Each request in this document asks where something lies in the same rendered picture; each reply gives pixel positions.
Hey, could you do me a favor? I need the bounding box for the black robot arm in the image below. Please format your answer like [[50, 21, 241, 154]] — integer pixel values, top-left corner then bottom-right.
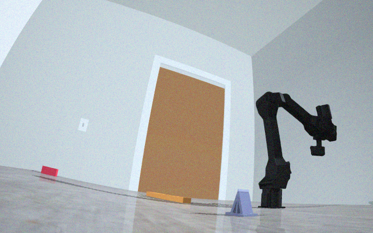
[[256, 91, 337, 209]]

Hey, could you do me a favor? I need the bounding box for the orange bar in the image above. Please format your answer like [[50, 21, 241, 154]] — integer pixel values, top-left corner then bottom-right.
[[146, 191, 191, 203]]

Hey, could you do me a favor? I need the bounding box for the red rectangular block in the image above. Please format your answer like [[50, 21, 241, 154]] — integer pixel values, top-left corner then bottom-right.
[[41, 166, 58, 177]]

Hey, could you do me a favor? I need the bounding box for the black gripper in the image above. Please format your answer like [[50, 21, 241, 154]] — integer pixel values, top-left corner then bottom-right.
[[310, 134, 328, 156]]

